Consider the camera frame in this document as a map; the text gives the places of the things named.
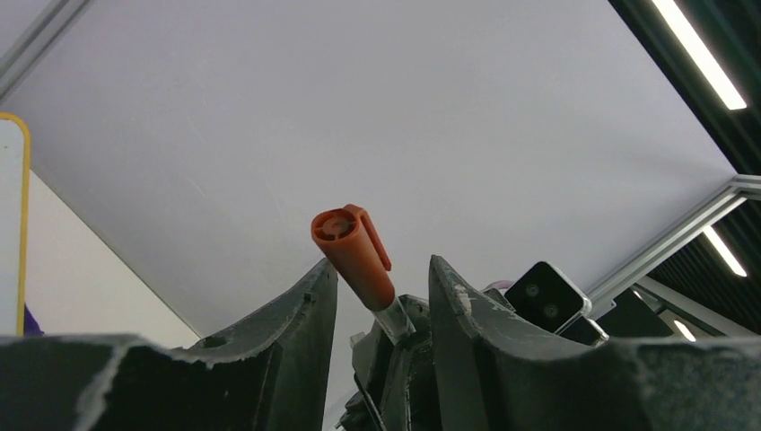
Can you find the white marker pen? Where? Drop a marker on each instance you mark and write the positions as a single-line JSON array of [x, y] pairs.
[[395, 322]]

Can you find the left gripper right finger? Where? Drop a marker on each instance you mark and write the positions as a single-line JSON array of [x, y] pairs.
[[496, 371]]

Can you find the ceiling light strip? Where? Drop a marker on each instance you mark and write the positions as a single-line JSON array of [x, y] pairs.
[[724, 251], [700, 54]]

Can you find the yellow framed whiteboard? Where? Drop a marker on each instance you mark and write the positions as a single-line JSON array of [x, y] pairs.
[[15, 182]]

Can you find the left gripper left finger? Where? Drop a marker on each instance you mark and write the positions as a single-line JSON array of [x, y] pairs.
[[267, 371]]

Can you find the red marker cap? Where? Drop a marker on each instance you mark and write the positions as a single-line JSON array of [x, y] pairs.
[[349, 240]]

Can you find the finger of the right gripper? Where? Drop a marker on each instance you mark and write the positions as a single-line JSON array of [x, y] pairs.
[[378, 375], [410, 398]]

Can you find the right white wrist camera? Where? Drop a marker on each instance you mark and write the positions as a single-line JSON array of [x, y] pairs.
[[547, 298]]

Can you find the purple cloth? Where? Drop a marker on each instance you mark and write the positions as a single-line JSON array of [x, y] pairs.
[[30, 325]]

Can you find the aluminium frame post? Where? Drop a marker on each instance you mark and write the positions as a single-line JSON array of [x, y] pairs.
[[716, 206]]

